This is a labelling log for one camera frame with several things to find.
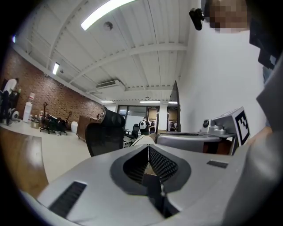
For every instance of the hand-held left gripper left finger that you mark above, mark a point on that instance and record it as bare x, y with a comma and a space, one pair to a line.
95, 187

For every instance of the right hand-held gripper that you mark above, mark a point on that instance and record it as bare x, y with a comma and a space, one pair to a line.
223, 125

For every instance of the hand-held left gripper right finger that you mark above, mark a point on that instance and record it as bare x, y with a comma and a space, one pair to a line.
199, 176

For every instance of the person's right forearm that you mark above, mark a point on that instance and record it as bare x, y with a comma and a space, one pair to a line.
263, 133

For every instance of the dark glossy panel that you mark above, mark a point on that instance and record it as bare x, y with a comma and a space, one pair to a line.
176, 99

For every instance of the ceiling strip light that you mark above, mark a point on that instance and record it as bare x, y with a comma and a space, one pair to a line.
150, 101
107, 102

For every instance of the black mesh office chair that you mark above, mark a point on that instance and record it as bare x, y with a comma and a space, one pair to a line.
104, 136

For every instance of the brown wooden cabinet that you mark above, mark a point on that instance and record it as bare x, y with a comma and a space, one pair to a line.
82, 125

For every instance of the white rounded bin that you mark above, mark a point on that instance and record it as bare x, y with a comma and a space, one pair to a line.
74, 127

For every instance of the black swivel chair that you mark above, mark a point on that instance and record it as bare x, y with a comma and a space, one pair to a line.
60, 125
47, 123

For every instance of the ceiling air conditioner vent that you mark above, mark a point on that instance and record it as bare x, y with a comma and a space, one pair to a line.
108, 84

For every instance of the person's shirt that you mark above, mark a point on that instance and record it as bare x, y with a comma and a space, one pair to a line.
274, 99

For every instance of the white water dispenser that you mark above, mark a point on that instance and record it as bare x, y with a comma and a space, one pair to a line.
27, 110

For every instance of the short ceiling light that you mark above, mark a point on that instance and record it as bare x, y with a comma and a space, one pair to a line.
56, 68

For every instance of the round ceiling smoke detector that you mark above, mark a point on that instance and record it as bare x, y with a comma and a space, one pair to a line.
108, 26

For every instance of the long ceiling light panel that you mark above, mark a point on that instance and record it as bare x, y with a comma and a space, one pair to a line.
99, 13

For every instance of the black head camera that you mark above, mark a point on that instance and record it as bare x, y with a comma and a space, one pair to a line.
196, 18

